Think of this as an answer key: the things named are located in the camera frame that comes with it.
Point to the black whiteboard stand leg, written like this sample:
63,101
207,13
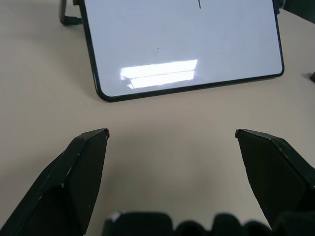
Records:
279,6
66,19

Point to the black-framed whiteboard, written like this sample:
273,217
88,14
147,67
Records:
187,44

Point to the small black object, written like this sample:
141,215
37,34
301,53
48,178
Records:
312,77

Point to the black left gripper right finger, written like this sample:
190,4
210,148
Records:
278,177

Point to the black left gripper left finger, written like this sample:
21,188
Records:
61,186

